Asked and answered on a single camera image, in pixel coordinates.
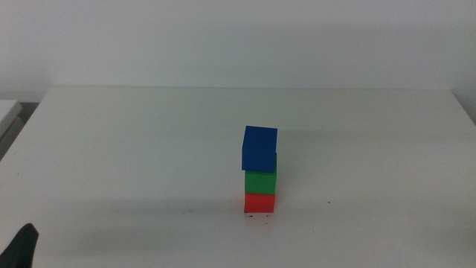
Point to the green cube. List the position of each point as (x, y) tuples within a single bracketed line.
[(260, 182)]

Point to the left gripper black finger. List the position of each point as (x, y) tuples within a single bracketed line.
[(18, 249)]

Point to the red cube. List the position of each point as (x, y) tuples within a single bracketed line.
[(259, 203)]

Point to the blue cube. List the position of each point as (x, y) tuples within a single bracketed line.
[(259, 149)]

